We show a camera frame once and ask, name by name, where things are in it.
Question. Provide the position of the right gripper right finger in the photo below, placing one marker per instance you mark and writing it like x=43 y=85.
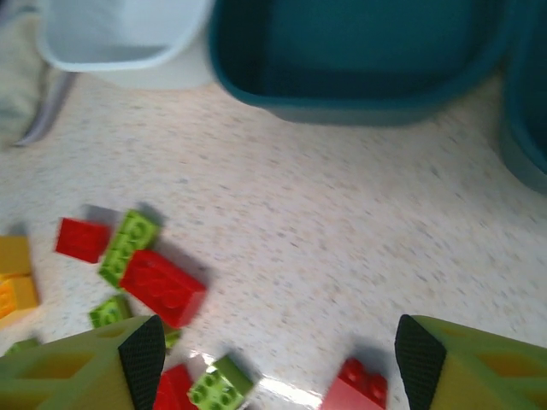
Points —
x=478 y=371

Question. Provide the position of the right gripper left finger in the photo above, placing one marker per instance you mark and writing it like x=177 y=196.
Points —
x=85 y=376

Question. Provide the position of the small green lego brick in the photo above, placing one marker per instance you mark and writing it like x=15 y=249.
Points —
x=172 y=338
x=23 y=346
x=109 y=312

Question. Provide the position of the yellow lego brick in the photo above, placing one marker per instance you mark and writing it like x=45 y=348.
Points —
x=13 y=256
x=17 y=299

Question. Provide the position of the large red lego brick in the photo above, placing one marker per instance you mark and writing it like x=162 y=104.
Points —
x=164 y=288

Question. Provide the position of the long green lego brick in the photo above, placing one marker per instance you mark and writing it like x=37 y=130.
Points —
x=220 y=386
x=126 y=245

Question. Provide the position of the small red lego brick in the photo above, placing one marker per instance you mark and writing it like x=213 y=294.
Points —
x=82 y=240

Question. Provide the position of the teal plastic container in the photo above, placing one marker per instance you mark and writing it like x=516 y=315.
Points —
x=363 y=51
x=527 y=107

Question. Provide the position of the beige cloth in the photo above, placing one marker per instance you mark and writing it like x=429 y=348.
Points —
x=19 y=81

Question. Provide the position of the white plastic container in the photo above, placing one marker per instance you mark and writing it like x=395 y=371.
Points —
x=124 y=38

